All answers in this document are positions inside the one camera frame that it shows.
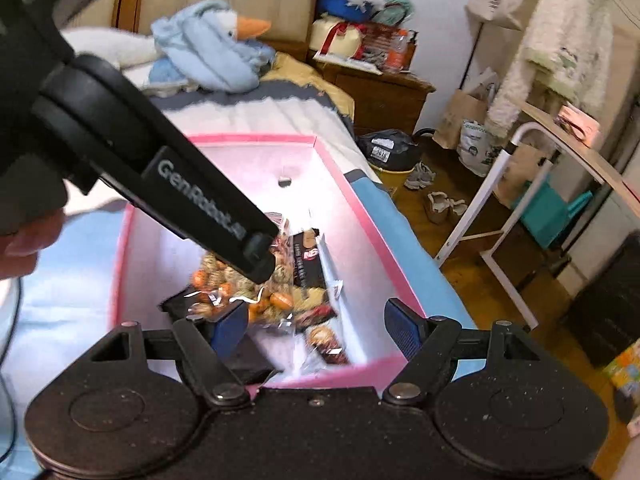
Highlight yellow blanket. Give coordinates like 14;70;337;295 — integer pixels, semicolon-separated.
259;52;356;122

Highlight black cable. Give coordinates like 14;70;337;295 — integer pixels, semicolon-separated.
0;274;24;462

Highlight pink cardboard box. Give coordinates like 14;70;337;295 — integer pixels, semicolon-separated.
108;132;429;392

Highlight teal shopping bag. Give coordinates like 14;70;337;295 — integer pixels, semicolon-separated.
519;179;594;250

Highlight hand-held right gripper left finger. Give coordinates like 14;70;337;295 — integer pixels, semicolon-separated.
90;302;251;407

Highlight black bag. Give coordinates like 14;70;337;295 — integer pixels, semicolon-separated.
357;128;426;174

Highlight white plastic bag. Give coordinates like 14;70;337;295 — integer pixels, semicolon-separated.
457;118;504;177

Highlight black suitcase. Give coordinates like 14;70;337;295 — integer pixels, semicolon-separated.
567;239;640;369

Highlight beige shoes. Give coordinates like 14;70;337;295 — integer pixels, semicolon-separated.
423;190;469;225

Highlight grey shoes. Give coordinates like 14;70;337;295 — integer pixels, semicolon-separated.
403;162;436;191

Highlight cream bag with red ribbon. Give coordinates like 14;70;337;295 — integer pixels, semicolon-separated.
309;17;364;59

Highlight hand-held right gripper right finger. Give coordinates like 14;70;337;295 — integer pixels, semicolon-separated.
382;298;541;405

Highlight wooden table with white frame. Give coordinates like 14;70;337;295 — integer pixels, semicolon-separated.
434;97;640;332

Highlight striped printed bedsheet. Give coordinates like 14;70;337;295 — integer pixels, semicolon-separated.
0;79;477;480

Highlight bag of orange speckled snacks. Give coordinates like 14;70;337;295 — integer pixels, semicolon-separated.
187;212;297;329

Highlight white snack bar packet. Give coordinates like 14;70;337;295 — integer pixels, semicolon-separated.
304;322;351;366

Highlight white and green fluffy garment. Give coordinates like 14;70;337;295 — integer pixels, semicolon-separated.
487;0;616;132

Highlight pink tissue box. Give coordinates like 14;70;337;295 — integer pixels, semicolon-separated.
555;103;601;147

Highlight colourful gift box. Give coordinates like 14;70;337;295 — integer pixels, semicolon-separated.
602;339;640;397

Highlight goose plush with blue scarf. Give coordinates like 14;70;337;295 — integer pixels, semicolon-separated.
59;0;274;94

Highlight person's left hand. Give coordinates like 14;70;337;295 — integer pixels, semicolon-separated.
0;209;66;281

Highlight brown paper bag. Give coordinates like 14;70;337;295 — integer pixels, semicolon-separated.
494;142;551;211
432;88;489;150

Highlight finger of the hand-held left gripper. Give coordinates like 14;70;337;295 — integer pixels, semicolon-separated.
244;233;280;285

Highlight dark brown cookie packet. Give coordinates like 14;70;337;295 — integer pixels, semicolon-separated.
287;229;341;331

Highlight red printed bag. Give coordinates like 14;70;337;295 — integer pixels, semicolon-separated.
359;22;419;74

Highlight wooden nightstand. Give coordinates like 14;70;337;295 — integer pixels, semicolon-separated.
312;54;436;136

